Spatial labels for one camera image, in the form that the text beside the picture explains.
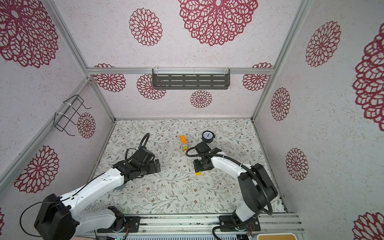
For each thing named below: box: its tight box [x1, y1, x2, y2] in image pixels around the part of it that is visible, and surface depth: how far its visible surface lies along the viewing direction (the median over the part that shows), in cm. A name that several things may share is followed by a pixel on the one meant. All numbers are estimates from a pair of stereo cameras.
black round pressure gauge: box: [201, 130, 216, 143], surface depth 108 cm
